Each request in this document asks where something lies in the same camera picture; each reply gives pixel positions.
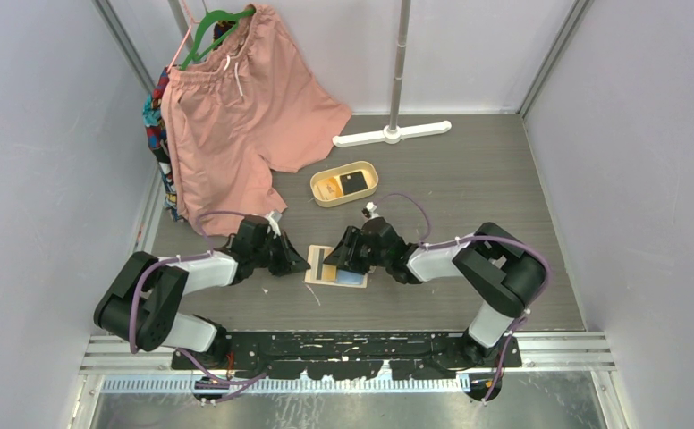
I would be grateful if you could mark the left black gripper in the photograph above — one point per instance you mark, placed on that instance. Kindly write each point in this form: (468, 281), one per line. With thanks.
(291, 261)

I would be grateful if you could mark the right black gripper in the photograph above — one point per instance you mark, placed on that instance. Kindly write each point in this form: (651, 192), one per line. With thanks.
(352, 238)

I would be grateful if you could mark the gold card with black stripe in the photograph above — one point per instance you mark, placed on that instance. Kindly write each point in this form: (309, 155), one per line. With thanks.
(322, 272)

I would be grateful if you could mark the beige leather card holder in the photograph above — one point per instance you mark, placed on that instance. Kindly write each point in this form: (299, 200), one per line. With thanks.
(342, 278)

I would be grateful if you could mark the gold credit card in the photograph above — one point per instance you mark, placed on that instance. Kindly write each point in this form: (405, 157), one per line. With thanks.
(329, 189)

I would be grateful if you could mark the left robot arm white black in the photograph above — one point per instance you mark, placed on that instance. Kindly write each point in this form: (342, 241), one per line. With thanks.
(142, 304)

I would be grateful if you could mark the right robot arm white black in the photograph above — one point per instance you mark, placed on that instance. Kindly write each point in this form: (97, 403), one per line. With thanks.
(505, 273)

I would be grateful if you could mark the black card in tray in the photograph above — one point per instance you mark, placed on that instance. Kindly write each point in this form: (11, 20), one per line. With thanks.
(353, 182)

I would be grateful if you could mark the beige oval tray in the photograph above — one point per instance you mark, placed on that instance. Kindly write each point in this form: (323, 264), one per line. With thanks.
(371, 177)

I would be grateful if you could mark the white rack stand base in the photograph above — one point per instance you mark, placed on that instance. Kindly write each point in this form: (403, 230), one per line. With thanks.
(386, 135)

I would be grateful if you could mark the pink shorts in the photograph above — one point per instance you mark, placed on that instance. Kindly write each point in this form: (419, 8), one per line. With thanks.
(253, 107)

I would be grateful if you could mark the colourful patterned garment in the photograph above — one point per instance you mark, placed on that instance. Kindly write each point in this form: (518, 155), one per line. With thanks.
(157, 143)

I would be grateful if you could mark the grey metal rack pole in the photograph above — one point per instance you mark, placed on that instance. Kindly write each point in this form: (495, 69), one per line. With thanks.
(400, 53)

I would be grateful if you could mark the pink clothes hanger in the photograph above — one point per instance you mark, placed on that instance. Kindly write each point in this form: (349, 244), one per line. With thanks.
(185, 22)

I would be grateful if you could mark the green clothes hanger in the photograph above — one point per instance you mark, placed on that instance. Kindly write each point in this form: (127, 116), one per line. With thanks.
(208, 24)

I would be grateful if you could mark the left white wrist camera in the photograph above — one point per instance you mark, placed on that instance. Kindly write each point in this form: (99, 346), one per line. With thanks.
(273, 219)

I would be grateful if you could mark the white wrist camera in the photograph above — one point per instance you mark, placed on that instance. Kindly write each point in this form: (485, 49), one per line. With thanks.
(369, 211)
(273, 219)

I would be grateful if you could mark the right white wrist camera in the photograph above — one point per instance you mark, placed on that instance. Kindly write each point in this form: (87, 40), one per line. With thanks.
(369, 211)

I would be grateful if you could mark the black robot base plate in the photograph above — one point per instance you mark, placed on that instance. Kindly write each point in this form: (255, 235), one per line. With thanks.
(424, 355)

